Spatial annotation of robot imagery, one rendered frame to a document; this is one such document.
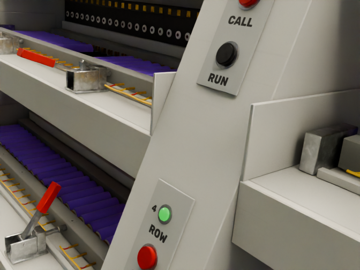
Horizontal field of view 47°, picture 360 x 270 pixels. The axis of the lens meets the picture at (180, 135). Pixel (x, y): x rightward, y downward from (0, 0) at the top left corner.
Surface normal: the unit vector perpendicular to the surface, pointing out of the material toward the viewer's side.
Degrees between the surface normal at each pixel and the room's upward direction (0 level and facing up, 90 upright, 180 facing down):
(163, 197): 90
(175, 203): 90
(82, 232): 22
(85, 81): 90
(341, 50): 90
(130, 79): 112
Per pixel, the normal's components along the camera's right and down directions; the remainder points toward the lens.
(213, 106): -0.68, -0.22
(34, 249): 0.64, 0.29
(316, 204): 0.08, -0.94
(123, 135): -0.76, 0.14
